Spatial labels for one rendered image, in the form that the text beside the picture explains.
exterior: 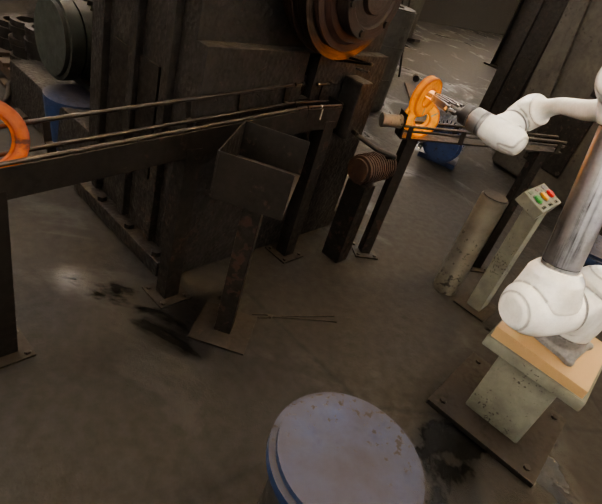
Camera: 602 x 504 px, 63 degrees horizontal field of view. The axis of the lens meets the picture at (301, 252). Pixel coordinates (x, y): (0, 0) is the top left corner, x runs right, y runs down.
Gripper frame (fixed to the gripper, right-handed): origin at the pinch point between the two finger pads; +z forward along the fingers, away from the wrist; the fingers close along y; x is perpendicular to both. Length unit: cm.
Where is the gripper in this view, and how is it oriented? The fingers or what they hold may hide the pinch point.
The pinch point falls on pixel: (427, 92)
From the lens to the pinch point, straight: 200.2
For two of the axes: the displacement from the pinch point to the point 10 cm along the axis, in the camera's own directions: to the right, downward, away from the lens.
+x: 3.0, -7.7, -5.7
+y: 6.9, -2.3, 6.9
